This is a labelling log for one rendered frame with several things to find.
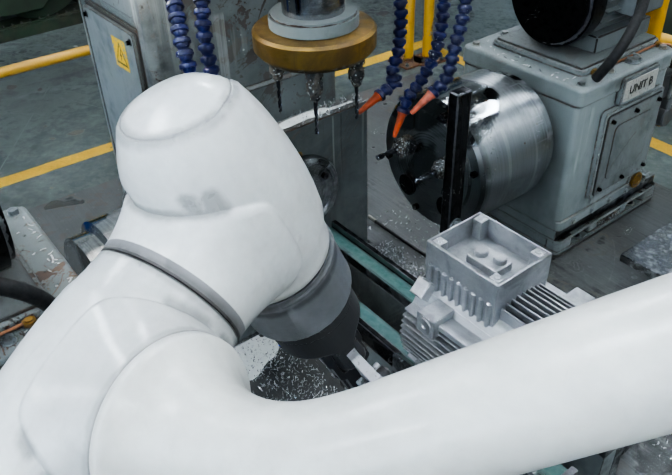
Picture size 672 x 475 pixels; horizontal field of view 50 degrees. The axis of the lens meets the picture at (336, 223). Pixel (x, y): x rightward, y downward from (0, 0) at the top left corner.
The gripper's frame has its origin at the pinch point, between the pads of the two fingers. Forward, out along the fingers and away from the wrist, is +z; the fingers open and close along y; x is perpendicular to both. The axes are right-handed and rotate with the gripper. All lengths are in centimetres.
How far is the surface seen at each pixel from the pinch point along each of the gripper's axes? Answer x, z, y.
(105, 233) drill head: 8.4, -6.3, 41.5
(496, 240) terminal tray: -28.4, 14.3, 12.6
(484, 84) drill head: -55, 21, 41
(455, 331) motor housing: -14.9, 14.5, 7.6
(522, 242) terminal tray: -29.2, 12.5, 8.5
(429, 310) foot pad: -14.7, 13.3, 11.6
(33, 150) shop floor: 11, 119, 298
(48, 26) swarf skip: -49, 141, 452
